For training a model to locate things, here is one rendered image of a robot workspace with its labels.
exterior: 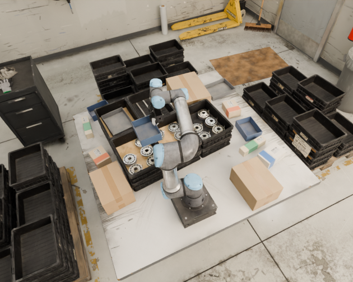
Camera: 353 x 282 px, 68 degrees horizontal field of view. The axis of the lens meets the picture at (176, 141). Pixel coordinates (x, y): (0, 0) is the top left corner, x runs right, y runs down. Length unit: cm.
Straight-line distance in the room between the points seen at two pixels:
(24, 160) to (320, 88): 319
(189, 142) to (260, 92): 230
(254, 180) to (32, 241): 172
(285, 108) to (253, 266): 169
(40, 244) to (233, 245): 161
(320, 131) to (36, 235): 268
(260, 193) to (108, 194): 103
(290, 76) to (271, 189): 206
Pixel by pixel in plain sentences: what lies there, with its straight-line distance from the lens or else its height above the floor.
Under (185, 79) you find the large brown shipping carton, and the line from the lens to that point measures 257.
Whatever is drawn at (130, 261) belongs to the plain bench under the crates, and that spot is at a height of 70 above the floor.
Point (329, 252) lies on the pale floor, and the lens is 283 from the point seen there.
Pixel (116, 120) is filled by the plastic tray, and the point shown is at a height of 83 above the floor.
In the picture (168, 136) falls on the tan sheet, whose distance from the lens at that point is 213.
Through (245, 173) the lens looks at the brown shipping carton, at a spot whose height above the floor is 86.
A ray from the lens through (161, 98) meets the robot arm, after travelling 152.
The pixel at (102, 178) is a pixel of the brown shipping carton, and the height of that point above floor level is 86.
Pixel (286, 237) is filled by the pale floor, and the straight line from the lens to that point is 274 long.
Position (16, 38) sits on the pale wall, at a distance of 498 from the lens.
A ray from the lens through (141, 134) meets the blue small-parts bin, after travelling 186.
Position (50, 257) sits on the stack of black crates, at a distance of 227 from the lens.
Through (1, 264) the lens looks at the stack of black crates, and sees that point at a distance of 271.
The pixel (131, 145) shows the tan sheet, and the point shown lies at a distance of 213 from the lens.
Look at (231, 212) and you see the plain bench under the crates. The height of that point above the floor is 70.
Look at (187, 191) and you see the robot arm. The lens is 166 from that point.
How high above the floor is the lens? 245
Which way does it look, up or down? 50 degrees down
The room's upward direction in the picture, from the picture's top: 4 degrees counter-clockwise
